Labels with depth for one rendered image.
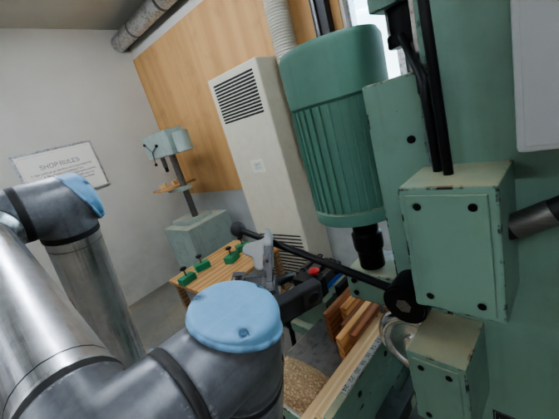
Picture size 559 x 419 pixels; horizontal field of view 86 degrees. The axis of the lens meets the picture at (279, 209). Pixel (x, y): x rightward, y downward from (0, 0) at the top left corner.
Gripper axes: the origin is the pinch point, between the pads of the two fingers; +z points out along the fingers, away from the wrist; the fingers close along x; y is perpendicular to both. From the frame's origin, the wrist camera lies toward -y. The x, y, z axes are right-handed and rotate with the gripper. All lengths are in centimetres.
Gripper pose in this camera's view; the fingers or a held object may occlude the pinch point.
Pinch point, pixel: (274, 257)
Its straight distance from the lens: 65.4
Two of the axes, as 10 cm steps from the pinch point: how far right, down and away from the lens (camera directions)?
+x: 1.1, 8.9, 4.4
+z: 0.3, -4.5, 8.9
